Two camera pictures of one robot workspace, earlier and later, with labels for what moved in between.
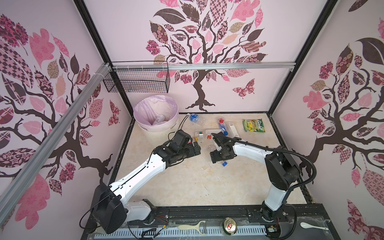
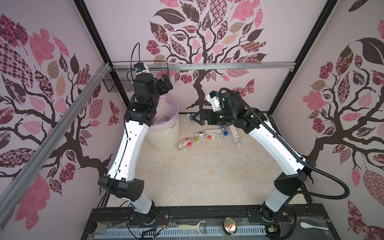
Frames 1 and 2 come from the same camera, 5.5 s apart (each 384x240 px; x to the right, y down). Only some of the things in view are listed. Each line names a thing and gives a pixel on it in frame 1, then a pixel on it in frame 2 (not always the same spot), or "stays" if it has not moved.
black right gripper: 216,158 → 204,114
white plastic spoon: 305,225 stays
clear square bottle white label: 234,132 stays
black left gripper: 191,152 → 168,84
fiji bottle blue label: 222,126 stays
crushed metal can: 229,226 stays
